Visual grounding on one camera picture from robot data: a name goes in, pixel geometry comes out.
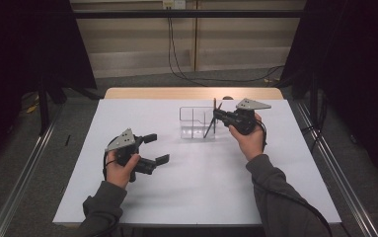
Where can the person's left hand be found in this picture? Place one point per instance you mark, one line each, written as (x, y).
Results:
(119, 174)

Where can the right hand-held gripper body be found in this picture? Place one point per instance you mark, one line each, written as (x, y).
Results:
(242, 120)

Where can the black metal stand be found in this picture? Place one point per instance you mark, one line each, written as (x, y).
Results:
(43, 108)

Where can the yellow floor tape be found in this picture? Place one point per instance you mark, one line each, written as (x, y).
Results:
(32, 108)

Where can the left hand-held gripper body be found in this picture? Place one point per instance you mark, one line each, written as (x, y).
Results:
(124, 148)

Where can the white wall outlet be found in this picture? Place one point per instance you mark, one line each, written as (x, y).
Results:
(174, 4)

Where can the aluminium floor rail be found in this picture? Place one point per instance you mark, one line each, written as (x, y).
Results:
(22, 184)
(338, 174)

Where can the long desk with dark edge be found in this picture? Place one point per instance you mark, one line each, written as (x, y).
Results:
(189, 14)

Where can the small black stick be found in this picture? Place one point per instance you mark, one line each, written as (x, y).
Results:
(67, 140)

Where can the black curtain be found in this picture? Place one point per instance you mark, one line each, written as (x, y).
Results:
(28, 49)
(357, 65)

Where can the clear acrylic pen holder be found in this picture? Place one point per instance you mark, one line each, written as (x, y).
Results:
(193, 126)

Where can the dark slim brush gold ferrule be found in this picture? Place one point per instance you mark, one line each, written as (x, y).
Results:
(214, 103)
(209, 131)

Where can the beige desk leg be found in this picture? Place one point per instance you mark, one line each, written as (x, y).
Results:
(194, 42)

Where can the person's right hand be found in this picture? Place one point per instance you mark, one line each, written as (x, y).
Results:
(250, 144)

